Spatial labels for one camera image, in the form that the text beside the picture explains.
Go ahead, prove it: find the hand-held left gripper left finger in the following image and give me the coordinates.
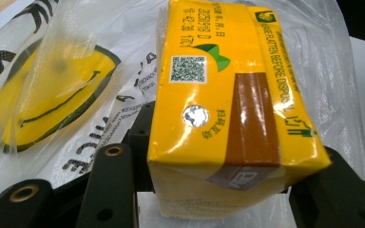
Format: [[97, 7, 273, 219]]
[[75, 100, 156, 228]]

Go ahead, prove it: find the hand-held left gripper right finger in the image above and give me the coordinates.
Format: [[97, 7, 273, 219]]
[[288, 145, 365, 228]]

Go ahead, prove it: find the clear smiley plastic bag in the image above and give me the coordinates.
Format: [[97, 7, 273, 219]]
[[0, 0, 365, 228]]

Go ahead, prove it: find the yellow drink carton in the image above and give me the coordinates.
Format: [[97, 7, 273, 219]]
[[146, 0, 333, 221]]

